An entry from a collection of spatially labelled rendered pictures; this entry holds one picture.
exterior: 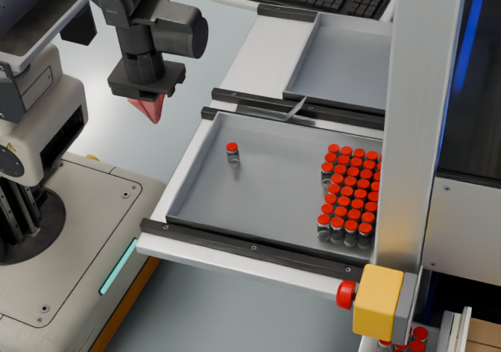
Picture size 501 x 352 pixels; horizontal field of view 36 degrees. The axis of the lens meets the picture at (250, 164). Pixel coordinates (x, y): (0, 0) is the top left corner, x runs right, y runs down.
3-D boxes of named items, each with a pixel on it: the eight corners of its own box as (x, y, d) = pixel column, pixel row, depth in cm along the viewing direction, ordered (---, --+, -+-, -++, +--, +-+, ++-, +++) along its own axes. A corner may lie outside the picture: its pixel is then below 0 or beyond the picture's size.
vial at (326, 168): (335, 180, 136) (335, 162, 132) (332, 189, 134) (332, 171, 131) (322, 178, 136) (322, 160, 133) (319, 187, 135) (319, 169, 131)
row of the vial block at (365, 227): (391, 171, 136) (393, 154, 133) (369, 251, 125) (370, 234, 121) (379, 169, 137) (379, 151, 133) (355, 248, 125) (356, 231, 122)
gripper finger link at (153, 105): (162, 139, 118) (152, 92, 112) (120, 130, 120) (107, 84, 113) (179, 109, 123) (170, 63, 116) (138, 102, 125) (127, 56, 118)
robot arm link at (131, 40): (122, -8, 108) (104, 16, 105) (167, -1, 106) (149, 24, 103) (131, 33, 113) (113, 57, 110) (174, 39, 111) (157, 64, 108)
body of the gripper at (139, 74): (171, 101, 112) (163, 61, 106) (107, 90, 115) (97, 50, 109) (188, 73, 116) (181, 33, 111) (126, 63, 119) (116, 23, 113)
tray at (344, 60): (480, 49, 157) (483, 35, 155) (461, 137, 141) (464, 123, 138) (318, 24, 166) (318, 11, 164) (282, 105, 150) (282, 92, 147)
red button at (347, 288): (367, 295, 108) (368, 279, 106) (360, 319, 106) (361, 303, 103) (340, 288, 109) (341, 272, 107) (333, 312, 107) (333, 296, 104)
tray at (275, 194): (397, 156, 139) (399, 143, 136) (366, 273, 122) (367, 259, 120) (219, 124, 148) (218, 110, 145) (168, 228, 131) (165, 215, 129)
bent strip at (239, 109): (307, 118, 147) (306, 95, 143) (303, 130, 145) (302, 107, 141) (238, 105, 151) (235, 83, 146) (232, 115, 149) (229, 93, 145)
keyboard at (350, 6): (393, -6, 185) (394, -14, 183) (373, 28, 176) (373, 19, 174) (241, -37, 198) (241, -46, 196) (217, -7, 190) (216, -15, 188)
